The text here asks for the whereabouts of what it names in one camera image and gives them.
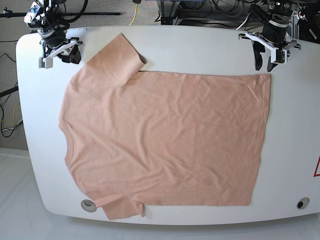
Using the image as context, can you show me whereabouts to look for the red triangle sticker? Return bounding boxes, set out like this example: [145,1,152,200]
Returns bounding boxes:
[313,157,320,177]

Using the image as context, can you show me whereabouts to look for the yellow cable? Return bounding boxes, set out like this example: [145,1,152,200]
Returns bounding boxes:
[129,0,142,26]

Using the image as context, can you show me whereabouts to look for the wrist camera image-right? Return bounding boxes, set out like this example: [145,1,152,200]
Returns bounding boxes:
[274,49,288,64]

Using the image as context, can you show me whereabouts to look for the aluminium frame stand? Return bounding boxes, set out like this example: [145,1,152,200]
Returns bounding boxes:
[154,0,301,39]

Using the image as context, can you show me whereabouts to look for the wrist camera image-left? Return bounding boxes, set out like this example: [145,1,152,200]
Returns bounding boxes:
[38,57,53,69]

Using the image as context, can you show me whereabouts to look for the right table cable grommet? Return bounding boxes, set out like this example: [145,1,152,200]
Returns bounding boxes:
[296,197,310,210]

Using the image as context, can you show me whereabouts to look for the left table cable grommet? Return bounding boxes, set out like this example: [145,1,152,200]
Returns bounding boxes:
[80,199,97,213]

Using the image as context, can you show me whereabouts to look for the black tripod stand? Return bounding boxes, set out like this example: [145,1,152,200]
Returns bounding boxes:
[0,0,121,33]

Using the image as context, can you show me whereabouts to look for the black floor cables left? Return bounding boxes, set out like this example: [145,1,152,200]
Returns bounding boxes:
[0,52,23,138]

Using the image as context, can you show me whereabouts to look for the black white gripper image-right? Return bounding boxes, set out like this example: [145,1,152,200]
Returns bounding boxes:
[238,23,301,72]

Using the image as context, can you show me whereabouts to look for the peach pink T-shirt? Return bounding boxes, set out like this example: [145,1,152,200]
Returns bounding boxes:
[58,34,271,220]

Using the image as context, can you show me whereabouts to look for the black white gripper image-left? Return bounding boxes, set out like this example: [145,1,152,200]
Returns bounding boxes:
[39,31,83,64]

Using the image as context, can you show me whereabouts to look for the table cable grommet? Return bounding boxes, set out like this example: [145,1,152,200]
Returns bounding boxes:
[296,197,310,210]
[80,199,97,213]

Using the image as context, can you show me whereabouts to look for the white cable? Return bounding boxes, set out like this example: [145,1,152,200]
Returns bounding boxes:
[236,11,253,30]

